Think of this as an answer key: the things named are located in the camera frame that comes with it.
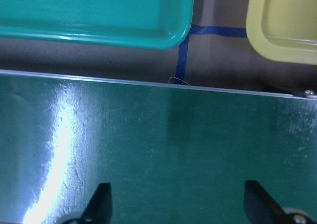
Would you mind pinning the yellow plastic tray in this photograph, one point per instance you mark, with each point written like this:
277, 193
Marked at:
283, 30

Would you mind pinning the green plastic tray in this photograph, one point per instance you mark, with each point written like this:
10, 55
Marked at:
144, 24

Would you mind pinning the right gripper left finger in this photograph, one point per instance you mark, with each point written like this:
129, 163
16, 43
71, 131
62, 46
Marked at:
99, 208

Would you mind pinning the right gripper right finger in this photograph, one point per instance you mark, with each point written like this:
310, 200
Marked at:
259, 206

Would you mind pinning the green conveyor belt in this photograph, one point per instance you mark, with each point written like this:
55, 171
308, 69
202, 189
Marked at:
172, 154

